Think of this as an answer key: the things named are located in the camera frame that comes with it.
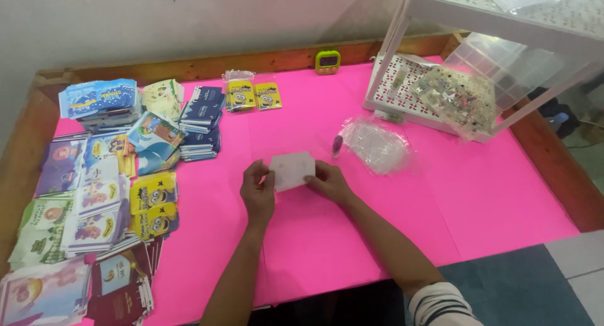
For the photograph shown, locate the stack of cream green envelopes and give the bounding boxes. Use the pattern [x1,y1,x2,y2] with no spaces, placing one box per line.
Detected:
[141,78,185,122]

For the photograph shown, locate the teal floor mat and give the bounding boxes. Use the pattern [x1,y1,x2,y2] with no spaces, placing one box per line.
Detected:
[436,243,596,326]

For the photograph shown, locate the yellow cartoon packet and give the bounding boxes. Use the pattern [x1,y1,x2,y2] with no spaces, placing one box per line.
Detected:
[254,83,283,112]

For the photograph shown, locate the white translucent small envelope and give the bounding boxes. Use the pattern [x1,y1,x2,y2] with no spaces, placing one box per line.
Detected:
[269,151,316,193]

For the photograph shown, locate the stack of cartoon boy envelopes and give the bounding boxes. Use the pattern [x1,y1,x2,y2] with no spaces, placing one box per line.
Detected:
[126,111,186,177]

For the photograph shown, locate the black bag with bottle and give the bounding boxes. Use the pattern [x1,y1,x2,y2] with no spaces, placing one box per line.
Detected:
[528,86,582,139]

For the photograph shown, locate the bagged yellow cartoon packets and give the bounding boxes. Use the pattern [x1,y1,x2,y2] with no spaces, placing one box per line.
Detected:
[222,70,257,113]

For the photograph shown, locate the stack of green white envelopes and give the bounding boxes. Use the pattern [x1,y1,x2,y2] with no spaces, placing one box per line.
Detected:
[8,197,75,271]

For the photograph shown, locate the heap of clear plastic bags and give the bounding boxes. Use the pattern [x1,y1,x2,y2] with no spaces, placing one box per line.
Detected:
[341,117,412,175]

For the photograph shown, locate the clear plastic organizer box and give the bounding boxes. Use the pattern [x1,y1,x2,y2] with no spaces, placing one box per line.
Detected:
[442,32,565,112]

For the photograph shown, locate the stack of white pink envelopes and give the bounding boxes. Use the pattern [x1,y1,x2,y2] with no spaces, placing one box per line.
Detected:
[60,159,134,259]

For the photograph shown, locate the clear bag of beads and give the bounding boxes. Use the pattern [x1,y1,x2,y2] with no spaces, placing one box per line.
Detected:
[410,65,497,140]

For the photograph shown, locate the green digital timer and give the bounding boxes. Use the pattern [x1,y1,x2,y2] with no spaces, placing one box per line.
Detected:
[315,50,341,75]

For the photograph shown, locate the white plastic perforated rack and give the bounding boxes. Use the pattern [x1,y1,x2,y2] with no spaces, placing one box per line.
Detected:
[362,0,604,144]

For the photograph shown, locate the person's right hand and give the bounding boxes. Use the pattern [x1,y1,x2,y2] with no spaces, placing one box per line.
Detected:
[304,160,355,205]

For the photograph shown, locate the stack of blue yellow envelopes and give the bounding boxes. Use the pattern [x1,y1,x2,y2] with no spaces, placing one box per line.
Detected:
[84,132,138,178]

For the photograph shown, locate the pink paper table cover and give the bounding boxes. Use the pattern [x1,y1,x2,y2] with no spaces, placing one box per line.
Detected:
[53,55,580,326]

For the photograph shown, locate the stack of purple envelopes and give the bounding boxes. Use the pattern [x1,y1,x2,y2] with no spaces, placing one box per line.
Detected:
[35,133,90,197]

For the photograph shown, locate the stack of pale lilac envelopes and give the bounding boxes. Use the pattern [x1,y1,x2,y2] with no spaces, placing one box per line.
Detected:
[0,256,93,326]

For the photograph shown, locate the stack of yellow cartoon envelopes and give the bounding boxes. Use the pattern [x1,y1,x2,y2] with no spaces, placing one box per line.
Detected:
[129,171,180,242]

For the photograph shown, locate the person's left hand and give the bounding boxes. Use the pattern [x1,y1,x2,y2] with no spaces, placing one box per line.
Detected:
[240,159,276,228]

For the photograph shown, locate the small glue bottle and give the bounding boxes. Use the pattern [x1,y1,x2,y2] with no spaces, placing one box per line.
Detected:
[392,64,409,93]

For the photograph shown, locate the stack of maroon envelopes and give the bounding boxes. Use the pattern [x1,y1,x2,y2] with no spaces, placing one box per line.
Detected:
[86,236,165,326]

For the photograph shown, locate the small green white packet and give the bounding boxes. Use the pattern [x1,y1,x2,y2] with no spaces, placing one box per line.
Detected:
[374,109,405,125]

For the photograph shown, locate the stack of navy envelopes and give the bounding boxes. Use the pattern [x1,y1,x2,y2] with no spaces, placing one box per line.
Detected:
[178,86,227,163]

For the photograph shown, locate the stack of light blue envelopes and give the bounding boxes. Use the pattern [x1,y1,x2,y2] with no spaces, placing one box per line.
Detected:
[59,78,143,131]

